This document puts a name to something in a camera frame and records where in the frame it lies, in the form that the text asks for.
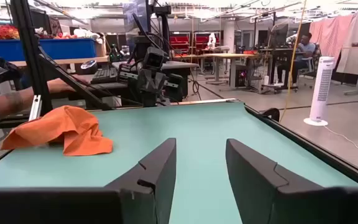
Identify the wooden work table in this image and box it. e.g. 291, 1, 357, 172
172, 52, 272, 91

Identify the black aluminium table frame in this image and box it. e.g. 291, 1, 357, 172
0, 0, 358, 187

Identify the black monitor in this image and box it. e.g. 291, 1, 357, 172
266, 24, 291, 50

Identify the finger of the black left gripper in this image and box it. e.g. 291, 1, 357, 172
136, 68, 153, 98
152, 68, 168, 98

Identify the orange red fabric pile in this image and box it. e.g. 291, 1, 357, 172
0, 24, 21, 40

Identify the black keyboard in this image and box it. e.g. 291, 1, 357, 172
90, 67, 118, 85

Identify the white fan cable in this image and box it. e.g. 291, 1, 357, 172
323, 124, 358, 166

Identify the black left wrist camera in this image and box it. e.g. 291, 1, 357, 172
143, 46, 168, 71

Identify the pink hanging cloth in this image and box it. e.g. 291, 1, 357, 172
308, 13, 354, 60

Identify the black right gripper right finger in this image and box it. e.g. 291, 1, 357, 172
225, 138, 358, 224

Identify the black lit computer tower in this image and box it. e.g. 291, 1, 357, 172
234, 64, 250, 88

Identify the yellow hanging cable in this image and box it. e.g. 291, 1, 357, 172
279, 0, 308, 123

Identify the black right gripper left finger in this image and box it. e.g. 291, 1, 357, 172
0, 138, 177, 224

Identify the green table mat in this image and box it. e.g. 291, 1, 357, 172
0, 101, 358, 224

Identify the round black speaker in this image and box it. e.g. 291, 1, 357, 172
80, 59, 99, 75

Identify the person's forearm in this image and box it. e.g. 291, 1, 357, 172
0, 77, 76, 121

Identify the person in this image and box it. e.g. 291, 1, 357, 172
276, 32, 317, 87

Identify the red bin shelf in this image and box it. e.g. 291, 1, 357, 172
168, 30, 223, 56

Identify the blue plastic bin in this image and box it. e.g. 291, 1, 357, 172
0, 38, 98, 62

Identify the white tower fan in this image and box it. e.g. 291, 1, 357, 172
303, 56, 336, 127

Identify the orange towel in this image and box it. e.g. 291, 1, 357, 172
0, 105, 114, 157

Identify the black table clamp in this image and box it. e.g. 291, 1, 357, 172
260, 107, 281, 123

